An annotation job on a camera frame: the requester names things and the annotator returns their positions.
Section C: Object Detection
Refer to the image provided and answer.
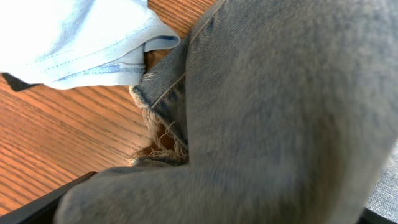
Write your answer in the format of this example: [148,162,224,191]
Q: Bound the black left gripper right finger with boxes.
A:
[357,208,397,224]

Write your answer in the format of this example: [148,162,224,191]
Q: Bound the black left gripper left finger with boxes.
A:
[1,171,96,224]

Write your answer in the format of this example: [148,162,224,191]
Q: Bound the blue denim jeans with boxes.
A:
[55,1,397,223]

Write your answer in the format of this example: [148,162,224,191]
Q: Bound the black garment under t-shirt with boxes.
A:
[2,73,37,92]

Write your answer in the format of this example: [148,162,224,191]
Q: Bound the light blue printed t-shirt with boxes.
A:
[1,0,180,90]

